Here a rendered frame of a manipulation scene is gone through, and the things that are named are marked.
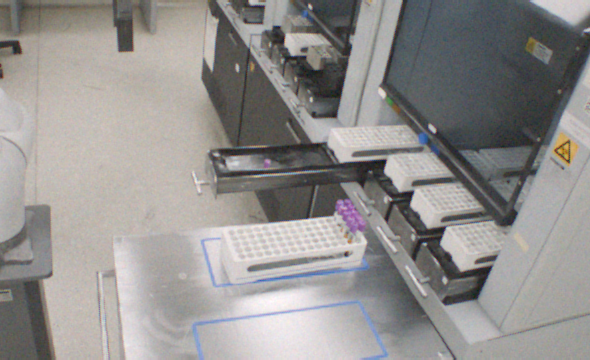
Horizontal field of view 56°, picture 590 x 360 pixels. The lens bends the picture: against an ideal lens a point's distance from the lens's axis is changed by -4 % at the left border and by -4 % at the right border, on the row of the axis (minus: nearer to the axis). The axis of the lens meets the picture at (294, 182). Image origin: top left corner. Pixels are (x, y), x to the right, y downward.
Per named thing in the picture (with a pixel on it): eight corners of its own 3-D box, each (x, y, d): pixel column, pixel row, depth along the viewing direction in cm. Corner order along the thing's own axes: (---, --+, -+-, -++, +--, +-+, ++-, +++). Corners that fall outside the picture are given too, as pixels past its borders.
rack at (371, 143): (412, 141, 180) (417, 124, 176) (428, 159, 172) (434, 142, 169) (325, 147, 169) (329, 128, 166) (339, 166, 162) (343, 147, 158)
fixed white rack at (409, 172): (467, 167, 173) (474, 149, 169) (486, 186, 165) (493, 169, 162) (381, 174, 162) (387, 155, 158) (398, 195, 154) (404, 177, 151)
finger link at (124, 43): (132, 15, 105) (132, 16, 105) (133, 50, 109) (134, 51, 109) (116, 15, 104) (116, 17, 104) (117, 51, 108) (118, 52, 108)
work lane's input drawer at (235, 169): (413, 155, 186) (421, 132, 181) (435, 180, 176) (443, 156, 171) (188, 172, 160) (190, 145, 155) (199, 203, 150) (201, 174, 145)
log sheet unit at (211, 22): (203, 57, 339) (207, -1, 319) (213, 78, 319) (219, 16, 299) (199, 57, 338) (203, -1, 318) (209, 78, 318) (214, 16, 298)
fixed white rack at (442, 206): (496, 197, 161) (504, 179, 158) (517, 219, 154) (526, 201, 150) (407, 208, 151) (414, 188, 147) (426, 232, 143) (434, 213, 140)
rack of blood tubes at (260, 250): (343, 235, 135) (349, 214, 131) (362, 264, 128) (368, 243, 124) (219, 251, 124) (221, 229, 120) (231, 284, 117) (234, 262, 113)
